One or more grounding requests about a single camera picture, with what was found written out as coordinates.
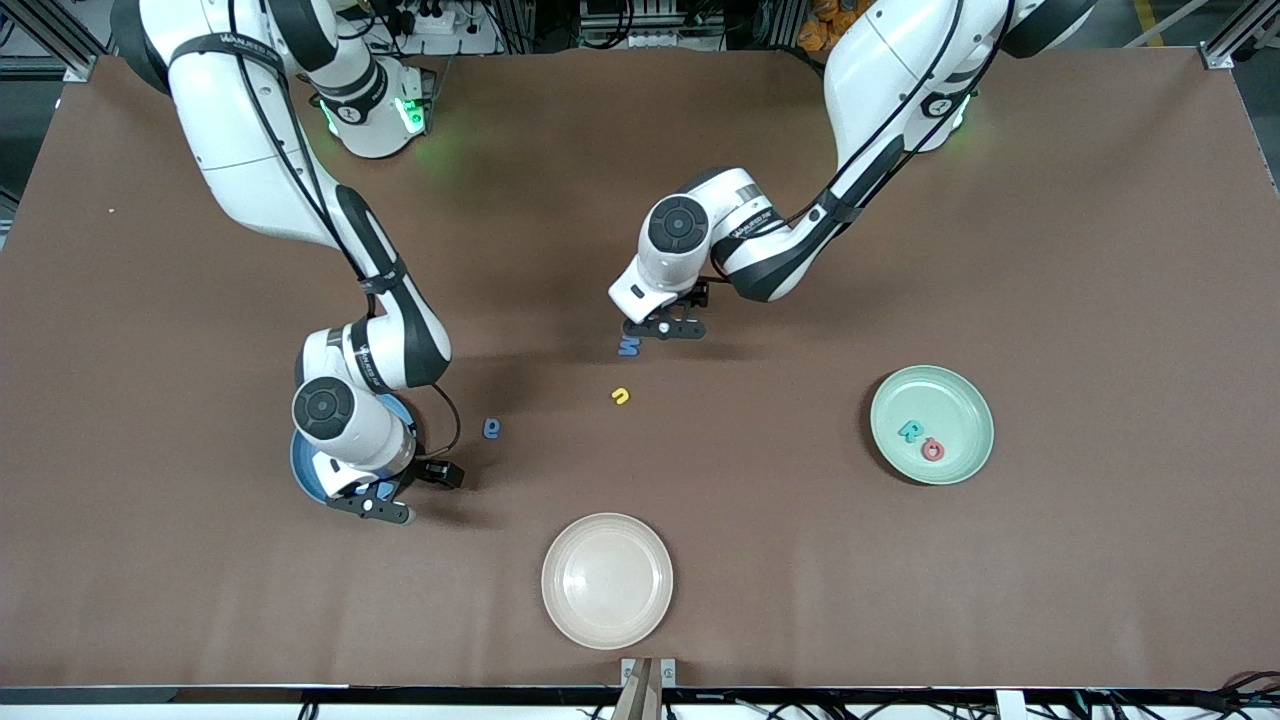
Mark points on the metal equipment rack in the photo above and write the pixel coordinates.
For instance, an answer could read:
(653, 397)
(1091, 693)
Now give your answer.
(650, 20)

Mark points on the blue foam capital M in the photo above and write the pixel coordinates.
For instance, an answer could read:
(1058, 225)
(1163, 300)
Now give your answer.
(628, 348)

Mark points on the aluminium frame post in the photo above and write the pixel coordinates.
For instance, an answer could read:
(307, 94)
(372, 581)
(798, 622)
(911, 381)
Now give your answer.
(70, 55)
(1225, 50)

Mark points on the white power strip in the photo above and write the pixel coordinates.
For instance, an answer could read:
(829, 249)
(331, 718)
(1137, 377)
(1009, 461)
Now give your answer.
(450, 25)

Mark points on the blue round plate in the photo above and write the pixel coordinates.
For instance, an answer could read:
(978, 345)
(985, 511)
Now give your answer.
(300, 465)

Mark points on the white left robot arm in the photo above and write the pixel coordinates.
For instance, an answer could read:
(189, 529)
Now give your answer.
(890, 80)

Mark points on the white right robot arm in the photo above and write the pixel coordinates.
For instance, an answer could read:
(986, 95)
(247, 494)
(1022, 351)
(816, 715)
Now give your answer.
(240, 130)

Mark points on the brown wooden slat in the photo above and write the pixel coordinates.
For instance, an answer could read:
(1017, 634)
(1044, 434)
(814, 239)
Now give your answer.
(640, 700)

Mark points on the grey-blue foam letter a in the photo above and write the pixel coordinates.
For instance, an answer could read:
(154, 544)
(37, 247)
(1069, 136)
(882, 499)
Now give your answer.
(491, 436)

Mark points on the metal table edge bracket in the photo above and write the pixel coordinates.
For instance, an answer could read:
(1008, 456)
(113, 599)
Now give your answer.
(668, 672)

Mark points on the yellow foam letter u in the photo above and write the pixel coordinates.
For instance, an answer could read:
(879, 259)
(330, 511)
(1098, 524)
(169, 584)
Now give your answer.
(626, 397)

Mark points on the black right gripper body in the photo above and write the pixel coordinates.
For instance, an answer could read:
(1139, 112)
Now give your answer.
(436, 471)

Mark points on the orange objects pile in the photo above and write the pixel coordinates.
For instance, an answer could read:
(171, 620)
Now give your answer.
(820, 30)

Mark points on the teal foam letter R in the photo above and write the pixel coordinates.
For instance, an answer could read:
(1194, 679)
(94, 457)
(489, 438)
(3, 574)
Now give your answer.
(910, 433)

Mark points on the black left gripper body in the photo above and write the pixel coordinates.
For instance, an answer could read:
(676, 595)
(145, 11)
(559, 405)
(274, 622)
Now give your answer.
(697, 295)

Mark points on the pink foam letter Q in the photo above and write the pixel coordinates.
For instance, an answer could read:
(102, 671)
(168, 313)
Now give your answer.
(925, 450)

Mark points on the pale green round plate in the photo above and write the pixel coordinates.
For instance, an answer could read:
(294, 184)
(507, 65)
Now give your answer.
(950, 400)

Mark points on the beige round plate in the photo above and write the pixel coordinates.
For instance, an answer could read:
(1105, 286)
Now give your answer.
(607, 580)

